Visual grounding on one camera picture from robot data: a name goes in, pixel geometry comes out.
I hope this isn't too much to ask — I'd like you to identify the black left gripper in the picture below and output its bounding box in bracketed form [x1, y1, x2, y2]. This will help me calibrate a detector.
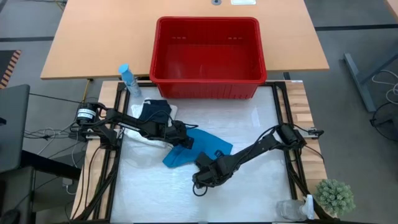
[167, 120, 195, 149]

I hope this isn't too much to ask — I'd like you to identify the orange black striped mat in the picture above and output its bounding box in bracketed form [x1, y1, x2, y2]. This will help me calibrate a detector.
[0, 49, 22, 90]

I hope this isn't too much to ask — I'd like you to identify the black table edge rail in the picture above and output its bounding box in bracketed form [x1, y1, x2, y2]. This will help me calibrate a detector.
[273, 80, 312, 218]
[73, 82, 131, 222]

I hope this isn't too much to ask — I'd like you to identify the yellow floor cable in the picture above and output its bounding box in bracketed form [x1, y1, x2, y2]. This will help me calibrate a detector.
[81, 79, 93, 103]

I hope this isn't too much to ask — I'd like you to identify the grey table leg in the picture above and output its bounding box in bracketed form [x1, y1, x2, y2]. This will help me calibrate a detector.
[343, 51, 398, 113]

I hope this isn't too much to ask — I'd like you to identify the white power adapter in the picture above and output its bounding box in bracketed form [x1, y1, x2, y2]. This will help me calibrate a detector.
[62, 177, 74, 195]

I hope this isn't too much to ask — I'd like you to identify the black floor cable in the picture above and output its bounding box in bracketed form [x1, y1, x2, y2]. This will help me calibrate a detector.
[369, 101, 398, 142]

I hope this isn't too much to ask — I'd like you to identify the red plastic bin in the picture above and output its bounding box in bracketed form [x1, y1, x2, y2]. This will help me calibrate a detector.
[149, 16, 267, 100]

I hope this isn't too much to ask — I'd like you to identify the dark garment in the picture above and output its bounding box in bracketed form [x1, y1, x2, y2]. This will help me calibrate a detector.
[138, 99, 172, 125]

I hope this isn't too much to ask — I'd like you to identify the black stand base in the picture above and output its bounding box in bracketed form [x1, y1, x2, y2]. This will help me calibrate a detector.
[18, 151, 81, 181]

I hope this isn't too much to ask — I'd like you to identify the light brown wooden desk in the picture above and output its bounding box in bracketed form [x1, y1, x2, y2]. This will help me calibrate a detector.
[40, 0, 330, 80]

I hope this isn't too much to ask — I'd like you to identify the white textured towel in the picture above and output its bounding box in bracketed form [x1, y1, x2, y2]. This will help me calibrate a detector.
[123, 98, 178, 150]

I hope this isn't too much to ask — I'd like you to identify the small green potted plant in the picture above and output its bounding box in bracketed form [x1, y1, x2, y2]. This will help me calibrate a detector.
[313, 179, 356, 218]

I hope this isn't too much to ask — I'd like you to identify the dark grey flat panel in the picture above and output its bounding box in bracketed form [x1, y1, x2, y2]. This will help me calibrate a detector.
[0, 83, 30, 174]

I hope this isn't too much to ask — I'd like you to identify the white floor cable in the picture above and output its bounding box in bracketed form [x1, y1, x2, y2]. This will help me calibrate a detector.
[371, 68, 398, 105]

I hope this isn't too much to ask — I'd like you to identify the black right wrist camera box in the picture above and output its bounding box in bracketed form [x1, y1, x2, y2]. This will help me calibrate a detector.
[195, 151, 213, 167]

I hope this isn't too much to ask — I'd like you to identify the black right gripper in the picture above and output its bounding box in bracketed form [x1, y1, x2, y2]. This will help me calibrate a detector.
[192, 155, 239, 189]

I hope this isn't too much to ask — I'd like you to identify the blue garment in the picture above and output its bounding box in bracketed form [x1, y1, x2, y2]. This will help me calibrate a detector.
[162, 128, 234, 169]

